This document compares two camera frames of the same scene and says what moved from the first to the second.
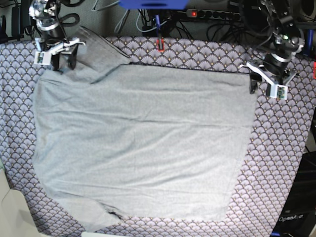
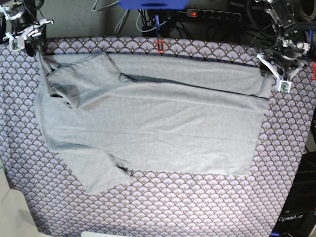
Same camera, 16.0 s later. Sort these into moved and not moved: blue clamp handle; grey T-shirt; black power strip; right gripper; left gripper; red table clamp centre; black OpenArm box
Moved: grey T-shirt; right gripper; left gripper
Not moved: black power strip; blue clamp handle; red table clamp centre; black OpenArm box
